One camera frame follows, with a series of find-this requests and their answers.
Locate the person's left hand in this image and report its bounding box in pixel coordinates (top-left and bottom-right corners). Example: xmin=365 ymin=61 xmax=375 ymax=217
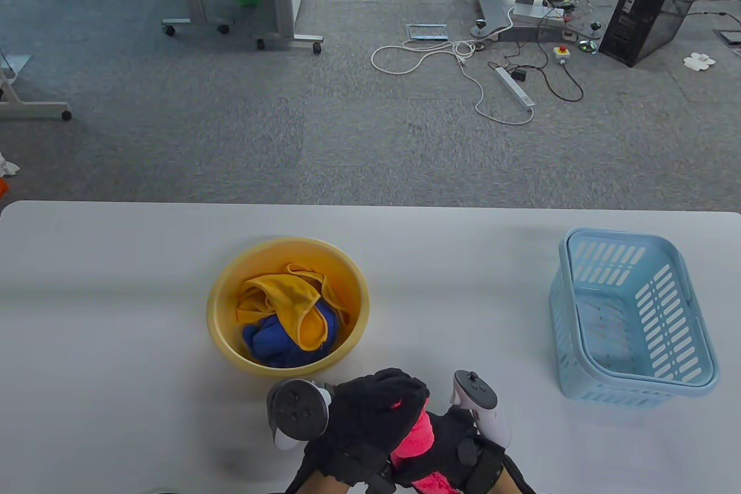
xmin=301 ymin=368 xmax=430 ymax=484

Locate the person's right hand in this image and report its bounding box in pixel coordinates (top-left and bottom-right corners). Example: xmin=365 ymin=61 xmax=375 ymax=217
xmin=399 ymin=406 xmax=480 ymax=483

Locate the pink square towel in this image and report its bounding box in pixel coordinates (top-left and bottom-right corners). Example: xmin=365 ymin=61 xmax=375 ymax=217
xmin=389 ymin=398 xmax=464 ymax=494

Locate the blue square towel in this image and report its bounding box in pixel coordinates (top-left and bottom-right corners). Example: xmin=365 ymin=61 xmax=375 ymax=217
xmin=242 ymin=303 xmax=339 ymax=368

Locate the yellow square towel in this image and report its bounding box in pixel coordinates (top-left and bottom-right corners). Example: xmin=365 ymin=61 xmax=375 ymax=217
xmin=236 ymin=264 xmax=351 ymax=352

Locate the person's left forearm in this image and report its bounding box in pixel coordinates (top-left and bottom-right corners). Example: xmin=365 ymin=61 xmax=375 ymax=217
xmin=304 ymin=468 xmax=348 ymax=494

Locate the person's right forearm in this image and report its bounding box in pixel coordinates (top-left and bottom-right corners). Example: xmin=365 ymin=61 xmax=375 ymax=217
xmin=495 ymin=453 xmax=524 ymax=494

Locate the black and white hand controller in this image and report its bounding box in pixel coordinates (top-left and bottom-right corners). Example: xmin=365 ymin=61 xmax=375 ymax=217
xmin=266 ymin=379 xmax=333 ymax=451
xmin=450 ymin=370 xmax=513 ymax=448

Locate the yellow plastic basin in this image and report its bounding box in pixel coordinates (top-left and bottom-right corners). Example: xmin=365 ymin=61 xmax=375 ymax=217
xmin=207 ymin=237 xmax=370 ymax=381

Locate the light blue plastic basket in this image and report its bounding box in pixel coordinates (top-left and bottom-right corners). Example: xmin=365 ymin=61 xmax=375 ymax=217
xmin=549 ymin=228 xmax=720 ymax=408

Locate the whiteboard on rolling stand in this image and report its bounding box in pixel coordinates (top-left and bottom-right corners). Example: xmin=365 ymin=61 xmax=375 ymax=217
xmin=0 ymin=54 xmax=73 ymax=122

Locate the black computer tower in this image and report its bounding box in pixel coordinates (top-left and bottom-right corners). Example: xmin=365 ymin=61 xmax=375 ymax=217
xmin=598 ymin=0 xmax=718 ymax=67

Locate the black cable with adapter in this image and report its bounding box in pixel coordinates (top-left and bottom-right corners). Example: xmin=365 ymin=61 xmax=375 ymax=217
xmin=487 ymin=42 xmax=584 ymax=103

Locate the white power strip with cable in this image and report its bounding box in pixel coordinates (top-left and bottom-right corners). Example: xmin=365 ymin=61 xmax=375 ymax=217
xmin=370 ymin=8 xmax=536 ymax=126

